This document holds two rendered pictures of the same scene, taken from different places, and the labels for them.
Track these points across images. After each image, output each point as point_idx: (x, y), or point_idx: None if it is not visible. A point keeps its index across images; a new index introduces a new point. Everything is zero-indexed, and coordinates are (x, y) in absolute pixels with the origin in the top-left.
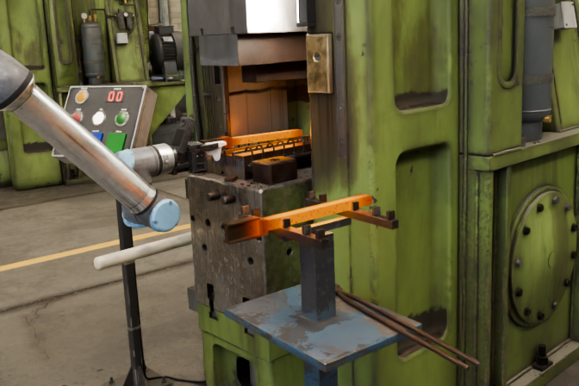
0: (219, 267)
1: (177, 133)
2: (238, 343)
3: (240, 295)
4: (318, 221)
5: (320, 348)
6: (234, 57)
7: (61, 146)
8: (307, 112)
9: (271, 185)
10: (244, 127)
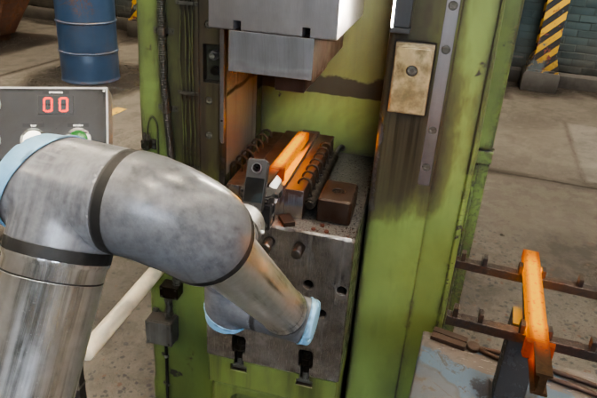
0: None
1: (250, 183)
2: (282, 393)
3: (296, 348)
4: (373, 248)
5: None
6: (305, 68)
7: (254, 298)
8: (277, 99)
9: (351, 226)
10: (233, 131)
